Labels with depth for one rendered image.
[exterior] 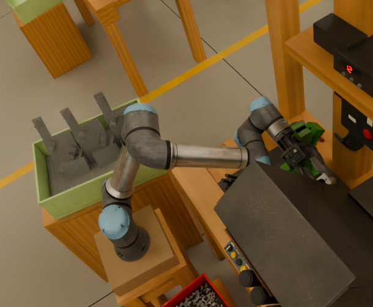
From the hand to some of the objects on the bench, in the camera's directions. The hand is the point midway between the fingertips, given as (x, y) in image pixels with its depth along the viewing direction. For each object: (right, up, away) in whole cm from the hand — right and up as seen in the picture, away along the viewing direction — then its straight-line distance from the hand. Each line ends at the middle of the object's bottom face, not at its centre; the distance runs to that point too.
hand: (322, 180), depth 141 cm
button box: (-22, -33, +28) cm, 48 cm away
